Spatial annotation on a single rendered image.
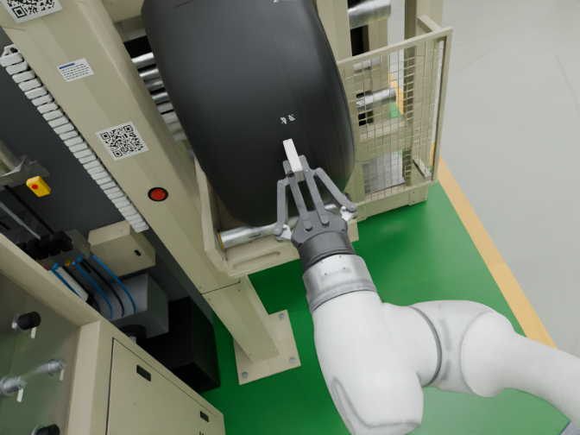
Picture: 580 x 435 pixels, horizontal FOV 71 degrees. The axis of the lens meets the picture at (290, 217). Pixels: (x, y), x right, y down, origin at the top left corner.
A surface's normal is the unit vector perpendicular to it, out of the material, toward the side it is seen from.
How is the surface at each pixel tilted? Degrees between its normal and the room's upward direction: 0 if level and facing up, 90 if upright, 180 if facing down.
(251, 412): 0
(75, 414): 0
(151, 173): 90
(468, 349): 28
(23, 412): 90
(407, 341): 41
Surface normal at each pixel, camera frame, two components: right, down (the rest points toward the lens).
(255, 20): -0.02, -0.11
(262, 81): 0.11, 0.19
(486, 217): -0.20, -0.63
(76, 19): 0.22, 0.72
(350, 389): -0.59, -0.19
